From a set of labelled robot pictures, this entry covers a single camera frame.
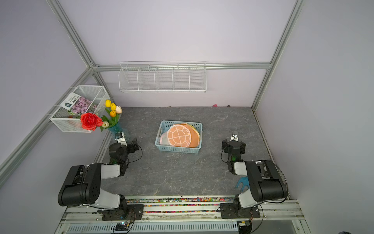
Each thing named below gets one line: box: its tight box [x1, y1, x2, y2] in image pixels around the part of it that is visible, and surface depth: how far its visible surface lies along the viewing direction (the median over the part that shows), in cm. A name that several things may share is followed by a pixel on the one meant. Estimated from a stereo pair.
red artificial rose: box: [79, 112, 104, 132], surface depth 67 cm
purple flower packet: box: [59, 92, 98, 116], surface depth 75 cm
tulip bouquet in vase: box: [99, 99, 126, 134], surface depth 82 cm
